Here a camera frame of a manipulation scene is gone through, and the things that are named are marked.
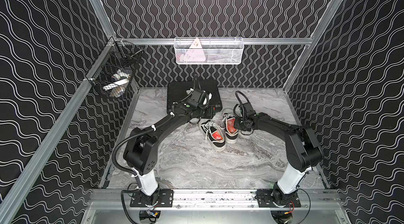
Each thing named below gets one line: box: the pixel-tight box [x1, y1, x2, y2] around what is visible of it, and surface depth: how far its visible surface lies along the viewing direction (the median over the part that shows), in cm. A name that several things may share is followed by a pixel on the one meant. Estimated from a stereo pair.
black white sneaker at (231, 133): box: [221, 112, 239, 144], surface depth 92 cm
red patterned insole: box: [211, 131, 224, 141], surface depth 94 cm
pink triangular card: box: [186, 37, 206, 63], surface depth 92 cm
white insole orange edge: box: [225, 117, 239, 135], surface depth 94 cm
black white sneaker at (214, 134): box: [198, 119, 227, 152], surface depth 92 cm
